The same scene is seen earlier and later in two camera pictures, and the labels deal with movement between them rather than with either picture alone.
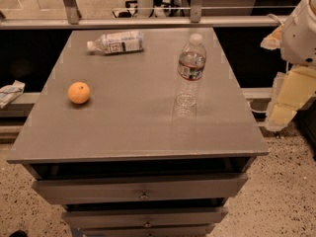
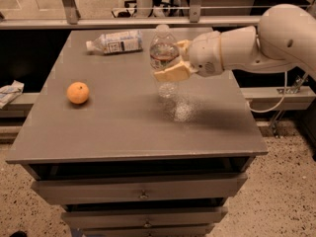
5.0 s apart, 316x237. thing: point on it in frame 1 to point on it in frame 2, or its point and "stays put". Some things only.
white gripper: [300, 39] to [204, 53]
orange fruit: [78, 92] stays put
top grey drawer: [118, 188] stays put
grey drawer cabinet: [121, 164] stays put
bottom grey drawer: [179, 230] stays put
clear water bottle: [192, 65] to [163, 51]
